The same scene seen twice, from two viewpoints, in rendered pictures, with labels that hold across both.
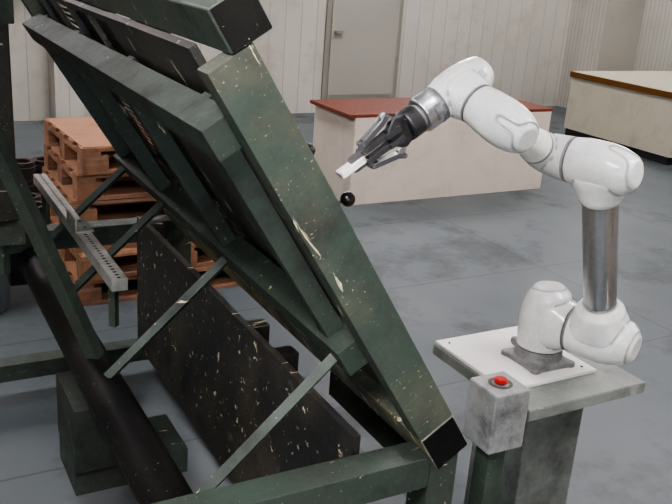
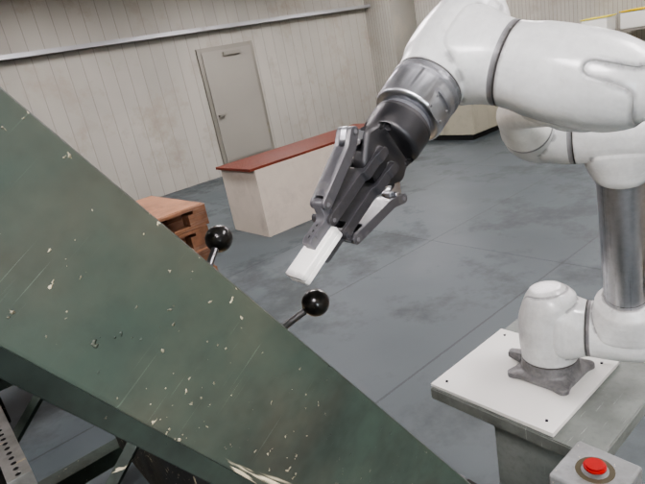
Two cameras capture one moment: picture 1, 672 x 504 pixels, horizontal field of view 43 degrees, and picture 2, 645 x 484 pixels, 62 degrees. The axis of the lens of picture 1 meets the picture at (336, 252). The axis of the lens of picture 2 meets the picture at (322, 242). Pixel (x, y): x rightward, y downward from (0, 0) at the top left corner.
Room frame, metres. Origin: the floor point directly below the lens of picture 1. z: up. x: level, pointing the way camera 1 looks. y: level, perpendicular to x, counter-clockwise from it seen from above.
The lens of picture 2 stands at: (1.37, 0.03, 1.75)
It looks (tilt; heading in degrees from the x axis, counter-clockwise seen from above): 19 degrees down; 353
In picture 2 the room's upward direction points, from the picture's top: 11 degrees counter-clockwise
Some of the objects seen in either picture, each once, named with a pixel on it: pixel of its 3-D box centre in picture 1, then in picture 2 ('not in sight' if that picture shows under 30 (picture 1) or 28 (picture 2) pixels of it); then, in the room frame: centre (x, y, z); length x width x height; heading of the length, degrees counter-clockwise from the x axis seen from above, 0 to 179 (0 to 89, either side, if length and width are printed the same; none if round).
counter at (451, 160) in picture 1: (431, 145); (315, 174); (7.80, -0.80, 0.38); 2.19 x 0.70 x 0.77; 121
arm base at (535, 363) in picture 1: (534, 349); (543, 360); (2.65, -0.69, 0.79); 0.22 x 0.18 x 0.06; 30
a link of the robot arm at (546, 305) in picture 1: (547, 314); (551, 320); (2.63, -0.71, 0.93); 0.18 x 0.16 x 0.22; 50
